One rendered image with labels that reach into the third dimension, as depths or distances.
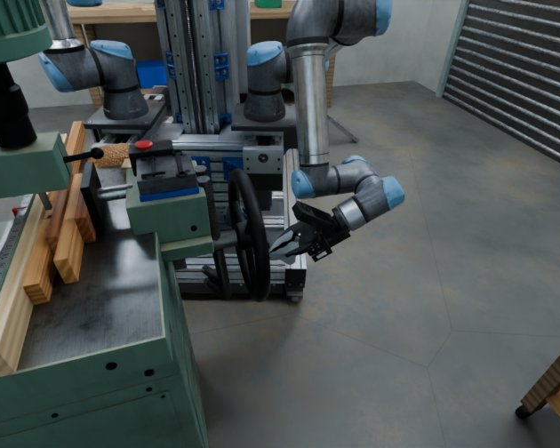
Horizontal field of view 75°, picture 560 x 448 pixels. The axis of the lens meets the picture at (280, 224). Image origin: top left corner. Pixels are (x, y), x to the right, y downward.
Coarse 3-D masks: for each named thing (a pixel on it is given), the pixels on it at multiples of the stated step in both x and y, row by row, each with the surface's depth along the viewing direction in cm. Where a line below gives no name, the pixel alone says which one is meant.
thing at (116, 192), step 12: (84, 168) 64; (84, 180) 61; (96, 180) 66; (84, 192) 60; (96, 192) 64; (108, 192) 65; (120, 192) 65; (96, 204) 62; (96, 216) 63; (96, 228) 64
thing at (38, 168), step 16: (32, 144) 55; (48, 144) 55; (0, 160) 52; (16, 160) 53; (32, 160) 53; (48, 160) 54; (0, 176) 53; (16, 176) 54; (32, 176) 55; (48, 176) 55; (64, 176) 57; (0, 192) 55; (16, 192) 55; (32, 192) 56
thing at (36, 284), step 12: (72, 132) 88; (84, 132) 95; (72, 144) 83; (36, 240) 57; (36, 252) 55; (48, 252) 56; (36, 264) 53; (48, 264) 55; (36, 276) 51; (48, 276) 54; (24, 288) 50; (36, 288) 50; (48, 288) 53; (36, 300) 52; (48, 300) 52
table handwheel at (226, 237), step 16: (240, 176) 71; (240, 192) 69; (240, 208) 86; (256, 208) 66; (240, 224) 77; (256, 224) 65; (224, 240) 76; (240, 240) 76; (256, 240) 65; (240, 256) 90; (256, 256) 66; (256, 272) 68; (256, 288) 71
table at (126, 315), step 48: (96, 240) 63; (144, 240) 64; (192, 240) 68; (96, 288) 55; (144, 288) 55; (48, 336) 48; (96, 336) 48; (144, 336) 48; (0, 384) 44; (48, 384) 47
